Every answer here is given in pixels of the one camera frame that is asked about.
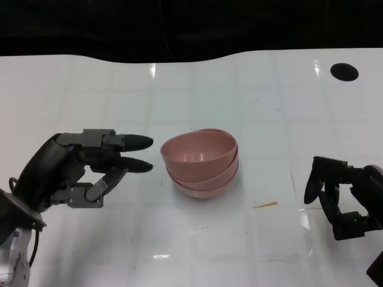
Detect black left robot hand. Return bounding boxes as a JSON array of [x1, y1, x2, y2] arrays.
[[13, 128, 154, 213]]

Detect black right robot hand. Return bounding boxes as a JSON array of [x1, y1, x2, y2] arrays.
[[303, 155, 383, 242]]

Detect pink plastic bowl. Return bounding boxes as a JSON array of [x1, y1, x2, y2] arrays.
[[166, 128, 240, 192], [173, 163, 240, 200], [160, 131, 239, 184]]

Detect orange tape strip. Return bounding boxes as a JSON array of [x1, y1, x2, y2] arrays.
[[250, 201, 278, 209]]

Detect black round table grommet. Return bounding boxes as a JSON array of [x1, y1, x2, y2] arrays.
[[330, 63, 359, 81]]

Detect black backdrop cloth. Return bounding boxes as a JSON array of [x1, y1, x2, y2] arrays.
[[0, 0, 383, 64]]

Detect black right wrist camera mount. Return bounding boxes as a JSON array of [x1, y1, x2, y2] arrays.
[[366, 249, 383, 286]]

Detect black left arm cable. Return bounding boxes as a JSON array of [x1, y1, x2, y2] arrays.
[[8, 176, 41, 267]]

